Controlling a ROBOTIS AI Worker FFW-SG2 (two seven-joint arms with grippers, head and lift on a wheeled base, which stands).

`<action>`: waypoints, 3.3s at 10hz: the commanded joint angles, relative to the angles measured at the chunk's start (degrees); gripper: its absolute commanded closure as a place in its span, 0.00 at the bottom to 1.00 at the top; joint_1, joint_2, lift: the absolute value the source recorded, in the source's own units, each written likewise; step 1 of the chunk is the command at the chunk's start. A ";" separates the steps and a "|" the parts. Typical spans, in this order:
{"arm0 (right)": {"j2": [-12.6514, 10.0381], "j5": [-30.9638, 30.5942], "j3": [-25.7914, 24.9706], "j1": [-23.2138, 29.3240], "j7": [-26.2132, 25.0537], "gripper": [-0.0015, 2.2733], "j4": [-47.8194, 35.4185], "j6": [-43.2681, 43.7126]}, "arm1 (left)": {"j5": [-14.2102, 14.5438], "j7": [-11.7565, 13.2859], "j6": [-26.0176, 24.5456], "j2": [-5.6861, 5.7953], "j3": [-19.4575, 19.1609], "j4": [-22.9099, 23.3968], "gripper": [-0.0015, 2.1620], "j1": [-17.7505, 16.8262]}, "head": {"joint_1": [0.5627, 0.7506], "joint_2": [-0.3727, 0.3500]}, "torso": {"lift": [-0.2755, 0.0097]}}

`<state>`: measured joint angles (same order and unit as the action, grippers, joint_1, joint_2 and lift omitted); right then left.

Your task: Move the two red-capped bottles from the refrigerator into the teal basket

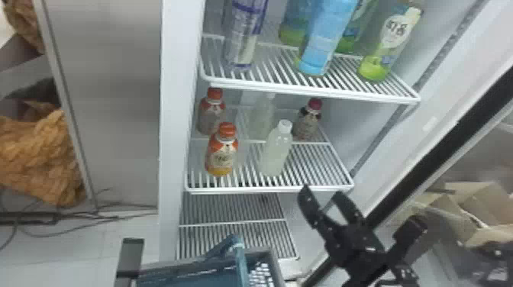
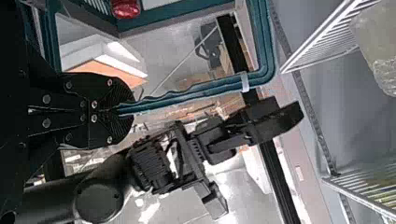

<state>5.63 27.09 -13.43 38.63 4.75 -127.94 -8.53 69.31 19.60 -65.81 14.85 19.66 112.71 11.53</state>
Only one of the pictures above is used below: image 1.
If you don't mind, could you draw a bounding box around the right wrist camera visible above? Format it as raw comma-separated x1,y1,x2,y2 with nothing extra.
383,215,429,266

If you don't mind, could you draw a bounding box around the brown bottle red cap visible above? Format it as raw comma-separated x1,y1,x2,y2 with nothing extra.
291,97,324,143

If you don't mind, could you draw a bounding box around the cardboard box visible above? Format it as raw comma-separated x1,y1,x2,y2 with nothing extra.
412,180,513,250

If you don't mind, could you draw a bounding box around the orange bottle red cap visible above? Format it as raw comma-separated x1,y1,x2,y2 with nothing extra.
195,86,227,137
204,121,240,178

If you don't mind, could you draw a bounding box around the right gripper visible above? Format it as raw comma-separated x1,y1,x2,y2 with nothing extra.
297,184,389,287

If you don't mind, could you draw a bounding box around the fridge door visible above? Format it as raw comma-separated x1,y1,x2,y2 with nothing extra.
299,66,513,287

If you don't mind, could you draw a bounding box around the clear bottle blue white label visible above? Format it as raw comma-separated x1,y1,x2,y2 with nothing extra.
221,0,269,72

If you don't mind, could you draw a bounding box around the black cable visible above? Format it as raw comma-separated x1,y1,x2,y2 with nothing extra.
0,187,158,251

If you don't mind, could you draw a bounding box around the green bottle white label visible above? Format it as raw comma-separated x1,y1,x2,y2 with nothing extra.
357,0,426,83

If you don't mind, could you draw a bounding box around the blue basket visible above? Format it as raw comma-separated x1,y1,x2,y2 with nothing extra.
134,234,288,287

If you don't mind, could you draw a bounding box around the white fridge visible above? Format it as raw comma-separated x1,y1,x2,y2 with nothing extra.
33,0,513,263

